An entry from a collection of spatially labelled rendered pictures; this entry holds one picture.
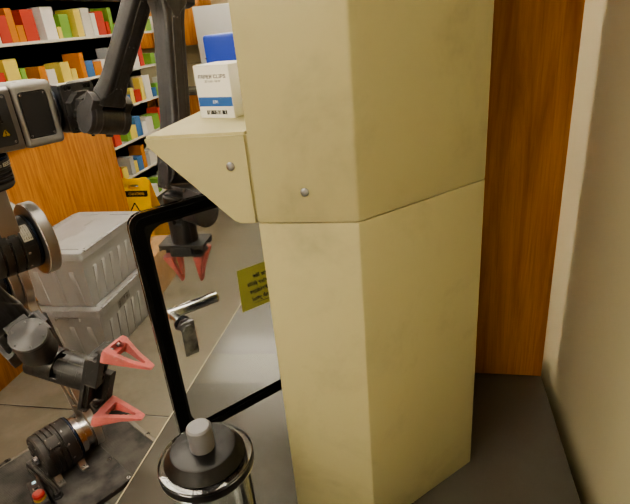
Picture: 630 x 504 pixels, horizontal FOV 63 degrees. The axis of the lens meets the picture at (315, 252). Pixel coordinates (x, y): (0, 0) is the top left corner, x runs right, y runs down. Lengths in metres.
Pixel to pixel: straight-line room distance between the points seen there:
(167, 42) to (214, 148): 0.60
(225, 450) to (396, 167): 0.36
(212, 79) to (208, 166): 0.12
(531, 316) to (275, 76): 0.70
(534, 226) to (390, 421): 0.43
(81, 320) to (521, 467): 2.47
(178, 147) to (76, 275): 2.34
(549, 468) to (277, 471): 0.43
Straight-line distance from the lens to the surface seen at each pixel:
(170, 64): 1.13
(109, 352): 0.89
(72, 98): 1.46
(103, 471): 2.05
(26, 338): 0.90
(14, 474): 2.24
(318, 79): 0.51
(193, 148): 0.57
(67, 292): 2.99
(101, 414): 0.96
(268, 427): 1.00
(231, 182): 0.56
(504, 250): 0.97
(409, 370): 0.70
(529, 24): 0.89
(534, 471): 0.94
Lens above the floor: 1.61
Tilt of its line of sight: 24 degrees down
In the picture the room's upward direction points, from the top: 5 degrees counter-clockwise
